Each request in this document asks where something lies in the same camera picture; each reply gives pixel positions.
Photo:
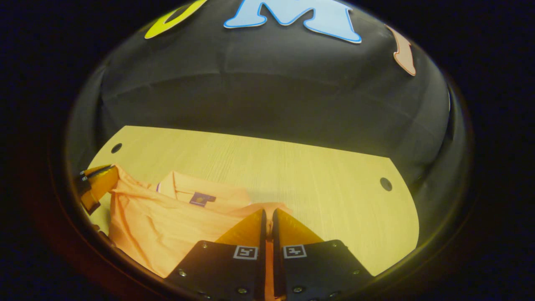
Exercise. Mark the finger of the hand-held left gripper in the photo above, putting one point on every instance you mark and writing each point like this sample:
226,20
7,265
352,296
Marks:
98,170
85,186

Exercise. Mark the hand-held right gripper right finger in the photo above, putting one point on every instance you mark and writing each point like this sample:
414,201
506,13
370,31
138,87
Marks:
276,271

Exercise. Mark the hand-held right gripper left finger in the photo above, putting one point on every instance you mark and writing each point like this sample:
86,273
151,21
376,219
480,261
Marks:
262,271

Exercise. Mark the orange T-shirt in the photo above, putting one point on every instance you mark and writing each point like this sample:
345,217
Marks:
167,225

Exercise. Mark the black backdrop cloth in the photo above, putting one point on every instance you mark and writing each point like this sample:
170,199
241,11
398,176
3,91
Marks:
267,83

